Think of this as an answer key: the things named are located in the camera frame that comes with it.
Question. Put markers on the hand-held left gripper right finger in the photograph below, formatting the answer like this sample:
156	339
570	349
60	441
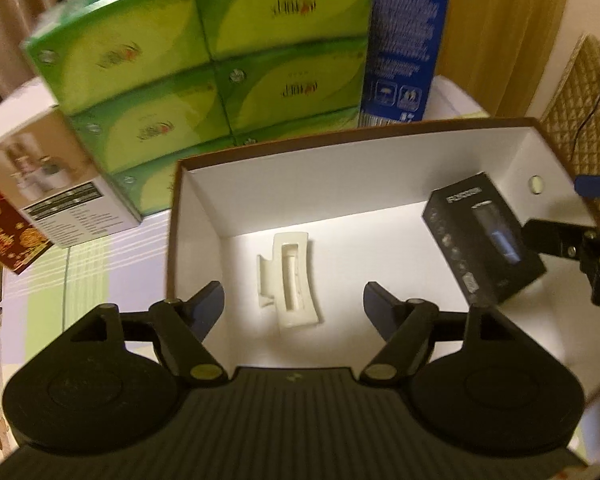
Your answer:
377	307

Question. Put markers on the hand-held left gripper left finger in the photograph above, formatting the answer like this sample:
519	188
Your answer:
209	307

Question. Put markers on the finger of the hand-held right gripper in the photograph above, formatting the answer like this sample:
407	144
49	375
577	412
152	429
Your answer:
597	185
550	237

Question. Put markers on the white hair claw clip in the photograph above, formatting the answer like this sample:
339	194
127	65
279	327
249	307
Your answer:
307	310

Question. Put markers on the black product box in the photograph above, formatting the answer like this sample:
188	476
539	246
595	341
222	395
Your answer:
460	230

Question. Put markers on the white cardboard box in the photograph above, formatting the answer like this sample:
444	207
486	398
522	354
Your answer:
330	185

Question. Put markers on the checkered cloth desktop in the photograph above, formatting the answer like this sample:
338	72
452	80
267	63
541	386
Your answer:
80	280

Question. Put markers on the golden quilted cushion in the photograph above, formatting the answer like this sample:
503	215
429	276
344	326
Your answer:
595	110

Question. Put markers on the white photo-printed box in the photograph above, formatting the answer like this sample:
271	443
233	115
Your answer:
55	160

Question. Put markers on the red gold-printed box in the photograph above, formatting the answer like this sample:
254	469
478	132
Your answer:
5	240

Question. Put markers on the blue milk carton box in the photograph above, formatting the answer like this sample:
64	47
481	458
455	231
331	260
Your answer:
405	35

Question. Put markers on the stack of green tissue packs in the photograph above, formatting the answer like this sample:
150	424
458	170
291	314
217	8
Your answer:
130	60

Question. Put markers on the beige curtain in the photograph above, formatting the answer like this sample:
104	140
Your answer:
5	10

